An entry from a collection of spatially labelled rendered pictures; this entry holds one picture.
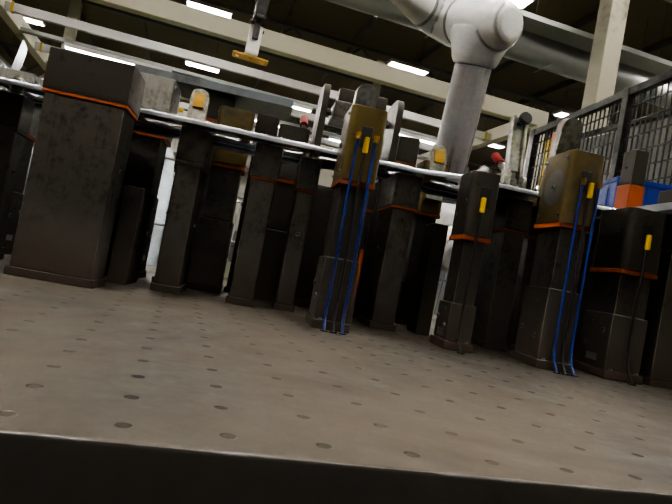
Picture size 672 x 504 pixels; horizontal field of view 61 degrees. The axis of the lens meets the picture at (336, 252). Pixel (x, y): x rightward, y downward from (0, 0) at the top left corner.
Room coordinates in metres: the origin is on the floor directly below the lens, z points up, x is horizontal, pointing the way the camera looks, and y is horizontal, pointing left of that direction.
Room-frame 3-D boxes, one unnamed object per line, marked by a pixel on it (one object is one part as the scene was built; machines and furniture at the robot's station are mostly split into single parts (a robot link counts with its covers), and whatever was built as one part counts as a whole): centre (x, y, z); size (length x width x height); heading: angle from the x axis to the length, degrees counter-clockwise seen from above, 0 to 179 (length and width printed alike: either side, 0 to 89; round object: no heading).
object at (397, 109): (1.28, 0.01, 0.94); 0.18 x 0.13 x 0.49; 98
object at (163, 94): (1.19, 0.43, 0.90); 0.13 x 0.08 x 0.41; 8
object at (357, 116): (0.89, -0.01, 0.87); 0.12 x 0.07 x 0.35; 8
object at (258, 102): (1.36, 0.35, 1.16); 0.37 x 0.14 x 0.02; 98
